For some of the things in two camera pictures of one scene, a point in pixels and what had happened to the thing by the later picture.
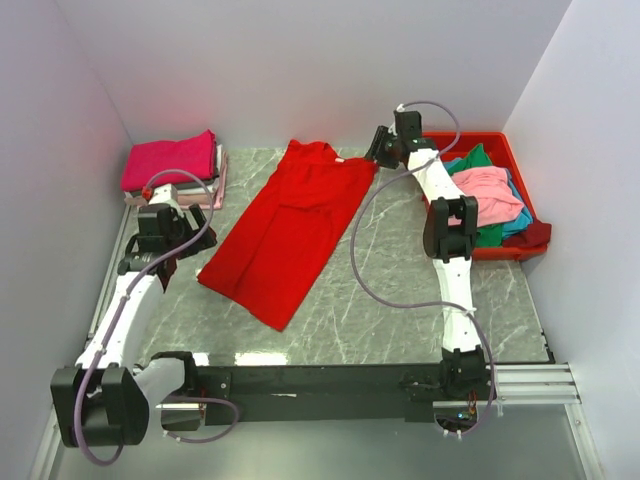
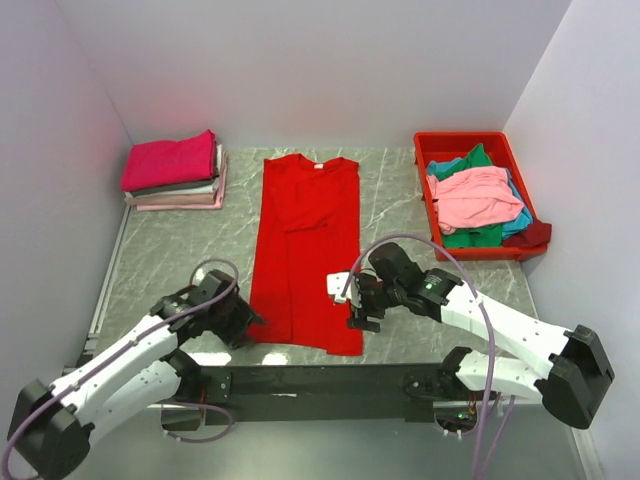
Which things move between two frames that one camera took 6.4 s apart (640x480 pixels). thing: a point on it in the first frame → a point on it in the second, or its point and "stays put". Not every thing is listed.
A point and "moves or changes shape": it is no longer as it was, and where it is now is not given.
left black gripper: [208, 239] → [244, 316]
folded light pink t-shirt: [222, 185] stays put
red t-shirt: [271, 257] moves or changes shape
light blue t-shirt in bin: [520, 224] stays put
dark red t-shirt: [536, 235] stays put
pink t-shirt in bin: [491, 186] stays put
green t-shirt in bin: [486, 236] stays put
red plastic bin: [455, 145] stays put
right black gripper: [375, 149] → [363, 282]
